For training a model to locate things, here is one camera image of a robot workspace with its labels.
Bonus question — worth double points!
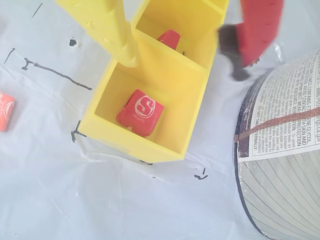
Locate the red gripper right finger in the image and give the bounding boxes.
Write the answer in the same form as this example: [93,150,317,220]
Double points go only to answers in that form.
[216,0,286,82]

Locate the yellow three-compartment box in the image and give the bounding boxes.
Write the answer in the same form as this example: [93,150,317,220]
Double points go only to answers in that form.
[81,0,230,164]

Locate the paint can with printed label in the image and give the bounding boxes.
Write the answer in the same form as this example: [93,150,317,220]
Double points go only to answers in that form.
[233,48,320,240]

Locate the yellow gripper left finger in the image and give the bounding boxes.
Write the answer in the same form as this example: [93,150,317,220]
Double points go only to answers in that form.
[54,0,139,69]

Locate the red-orange Starburst candy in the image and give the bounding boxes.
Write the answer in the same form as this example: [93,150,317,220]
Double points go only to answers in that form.
[0,90,16,133]
[156,29,181,53]
[115,89,165,138]

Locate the white plastic table cover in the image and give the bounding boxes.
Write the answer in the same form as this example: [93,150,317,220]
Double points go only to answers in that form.
[0,0,320,240]

